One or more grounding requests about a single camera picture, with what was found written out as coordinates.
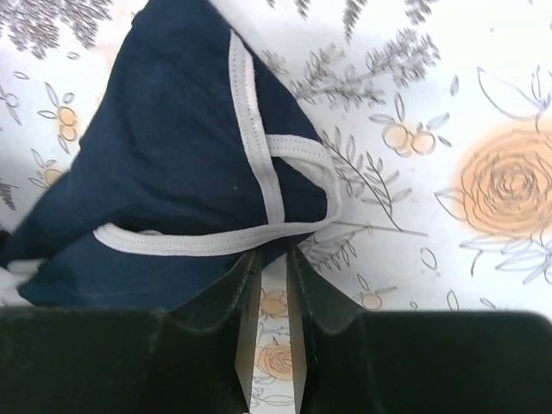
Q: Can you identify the navy white-trimmed underwear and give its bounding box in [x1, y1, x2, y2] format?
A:
[1, 1, 342, 311]

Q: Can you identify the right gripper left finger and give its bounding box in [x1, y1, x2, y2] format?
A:
[1, 252, 261, 413]

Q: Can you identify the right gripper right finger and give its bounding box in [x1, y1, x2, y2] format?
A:
[286, 247, 551, 414]

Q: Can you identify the floral table mat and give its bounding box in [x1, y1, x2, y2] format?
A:
[1, 1, 551, 413]

